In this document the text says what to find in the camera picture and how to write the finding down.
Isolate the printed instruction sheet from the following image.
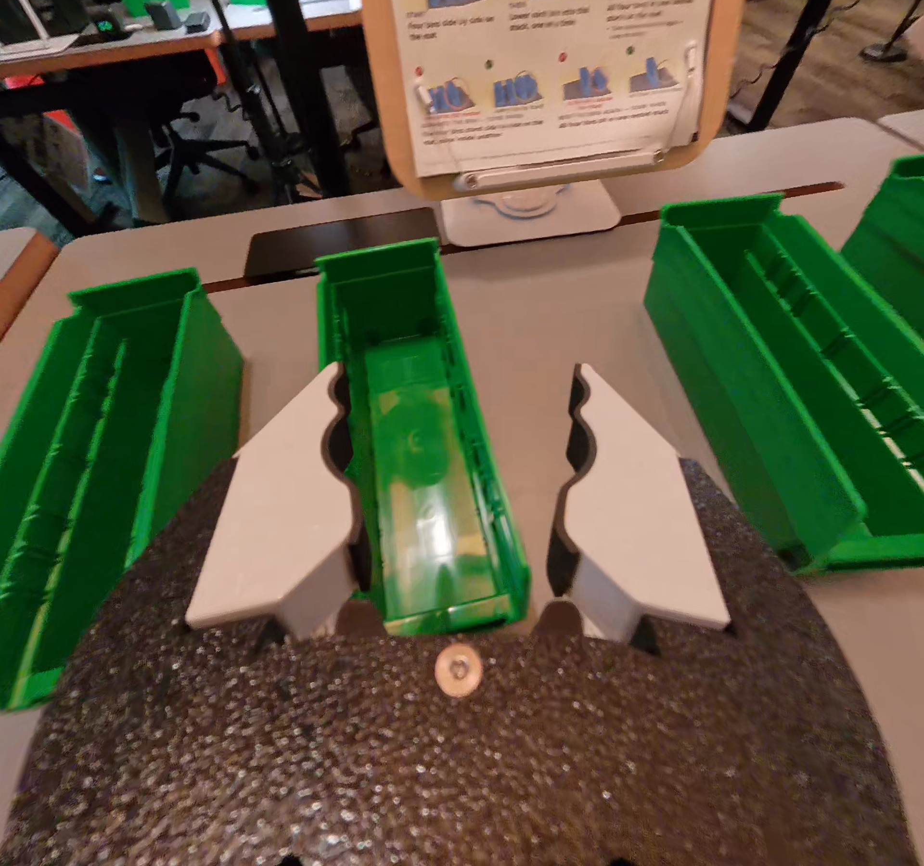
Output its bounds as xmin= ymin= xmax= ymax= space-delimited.
xmin=387 ymin=0 xmax=720 ymax=181

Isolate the instruction sheet on stand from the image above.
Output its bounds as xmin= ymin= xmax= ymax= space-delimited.
xmin=351 ymin=0 xmax=755 ymax=204

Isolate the black office chair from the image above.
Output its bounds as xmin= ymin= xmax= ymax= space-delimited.
xmin=152 ymin=98 xmax=297 ymax=220

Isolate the clear box white frame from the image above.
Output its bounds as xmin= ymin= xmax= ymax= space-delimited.
xmin=0 ymin=0 xmax=83 ymax=55

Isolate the wooden-top table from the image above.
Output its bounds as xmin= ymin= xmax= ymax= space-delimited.
xmin=0 ymin=0 xmax=362 ymax=87

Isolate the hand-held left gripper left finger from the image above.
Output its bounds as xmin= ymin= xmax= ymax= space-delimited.
xmin=185 ymin=364 xmax=362 ymax=639

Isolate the black tripod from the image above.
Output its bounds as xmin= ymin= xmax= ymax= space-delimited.
xmin=185 ymin=0 xmax=355 ymax=206

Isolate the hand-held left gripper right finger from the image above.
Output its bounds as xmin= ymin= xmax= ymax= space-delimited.
xmin=546 ymin=364 xmax=733 ymax=646

